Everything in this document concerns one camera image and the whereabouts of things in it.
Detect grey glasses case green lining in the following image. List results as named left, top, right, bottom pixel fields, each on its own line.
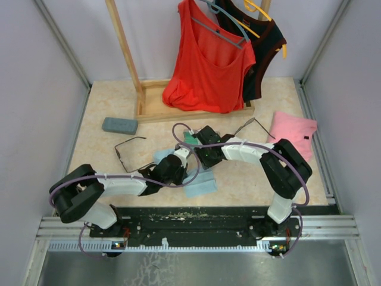
left=183, top=129, right=199, bottom=145

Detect light blue cleaning cloth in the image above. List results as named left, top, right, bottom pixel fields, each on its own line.
left=152, top=148, right=174, bottom=164

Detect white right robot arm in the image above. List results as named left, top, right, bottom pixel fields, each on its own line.
left=192, top=126, right=313, bottom=236

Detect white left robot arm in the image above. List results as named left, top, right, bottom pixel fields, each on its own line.
left=49, top=151, right=188, bottom=237

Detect blue-grey glasses case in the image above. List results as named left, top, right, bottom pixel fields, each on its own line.
left=102, top=117, right=138, bottom=135

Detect wooden clothes rack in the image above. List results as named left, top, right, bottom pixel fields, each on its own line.
left=105, top=1, right=255, bottom=123

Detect red tank top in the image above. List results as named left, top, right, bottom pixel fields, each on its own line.
left=162, top=1, right=255, bottom=113

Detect folded pink t-shirt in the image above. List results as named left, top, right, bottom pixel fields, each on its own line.
left=267, top=111, right=317, bottom=161

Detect black maroon-trimmed tank top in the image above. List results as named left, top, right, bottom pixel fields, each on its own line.
left=217, top=1, right=287, bottom=102

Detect grey clothes hanger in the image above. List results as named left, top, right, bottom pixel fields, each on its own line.
left=190, top=1, right=251, bottom=49

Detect yellow clothes hanger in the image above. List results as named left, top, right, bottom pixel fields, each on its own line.
left=243, top=0, right=288, bottom=59

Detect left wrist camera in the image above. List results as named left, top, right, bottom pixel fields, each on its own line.
left=173, top=147, right=191, bottom=167

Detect thin metal frame sunglasses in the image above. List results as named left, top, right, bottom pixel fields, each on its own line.
left=233, top=117, right=276, bottom=141

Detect black frame eyeglasses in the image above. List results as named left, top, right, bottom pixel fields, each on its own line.
left=114, top=136, right=153, bottom=173

